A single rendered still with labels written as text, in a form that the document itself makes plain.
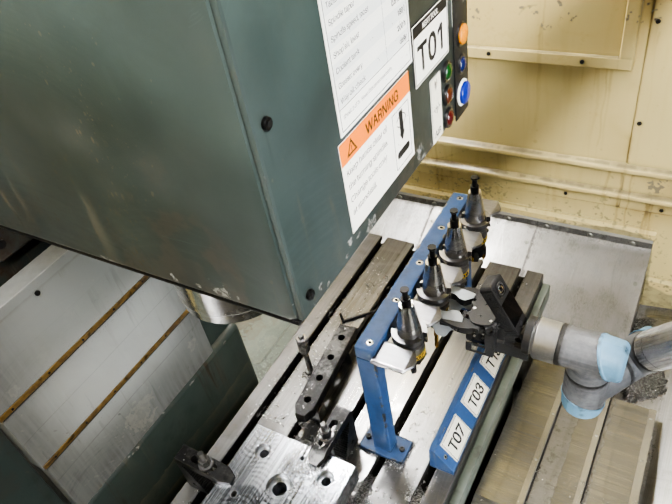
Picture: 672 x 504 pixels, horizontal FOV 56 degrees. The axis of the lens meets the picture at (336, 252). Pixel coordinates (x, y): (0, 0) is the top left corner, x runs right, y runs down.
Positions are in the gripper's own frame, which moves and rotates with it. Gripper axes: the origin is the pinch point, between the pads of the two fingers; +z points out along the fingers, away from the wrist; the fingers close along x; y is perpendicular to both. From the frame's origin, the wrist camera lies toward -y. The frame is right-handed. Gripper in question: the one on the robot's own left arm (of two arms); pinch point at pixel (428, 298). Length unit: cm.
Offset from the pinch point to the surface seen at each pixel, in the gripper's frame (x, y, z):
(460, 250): 9.7, -4.8, -2.7
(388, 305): -7.0, -2.9, 4.8
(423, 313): -5.7, -1.9, -1.5
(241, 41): -44, -70, -8
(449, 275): 5.1, -2.1, -2.2
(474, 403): -1.5, 26.2, -9.8
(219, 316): -40, -32, 10
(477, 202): 20.8, -8.2, -2.0
